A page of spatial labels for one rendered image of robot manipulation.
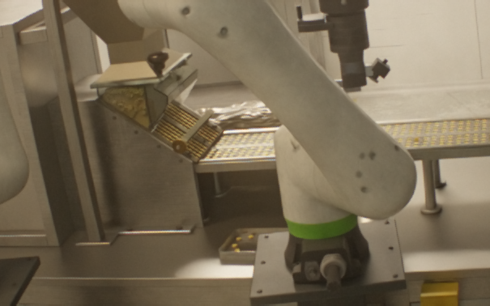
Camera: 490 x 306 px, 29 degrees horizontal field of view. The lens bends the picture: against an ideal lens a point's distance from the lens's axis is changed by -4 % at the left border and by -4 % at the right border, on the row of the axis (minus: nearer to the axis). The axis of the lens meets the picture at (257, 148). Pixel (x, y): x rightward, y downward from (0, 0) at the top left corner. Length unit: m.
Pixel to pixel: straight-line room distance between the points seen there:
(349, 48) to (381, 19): 4.13
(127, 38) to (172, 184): 0.35
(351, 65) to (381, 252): 0.35
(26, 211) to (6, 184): 0.48
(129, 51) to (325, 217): 0.77
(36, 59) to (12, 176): 0.46
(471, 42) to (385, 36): 0.54
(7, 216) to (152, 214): 0.37
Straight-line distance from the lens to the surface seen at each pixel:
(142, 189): 2.22
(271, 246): 1.76
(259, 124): 2.36
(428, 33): 5.88
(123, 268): 2.08
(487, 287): 1.88
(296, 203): 1.60
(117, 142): 2.20
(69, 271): 2.12
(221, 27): 1.24
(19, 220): 2.32
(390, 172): 1.43
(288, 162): 1.57
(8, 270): 1.88
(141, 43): 2.17
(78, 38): 2.42
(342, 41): 1.76
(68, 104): 2.13
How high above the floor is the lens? 1.63
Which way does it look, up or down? 18 degrees down
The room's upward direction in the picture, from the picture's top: 9 degrees counter-clockwise
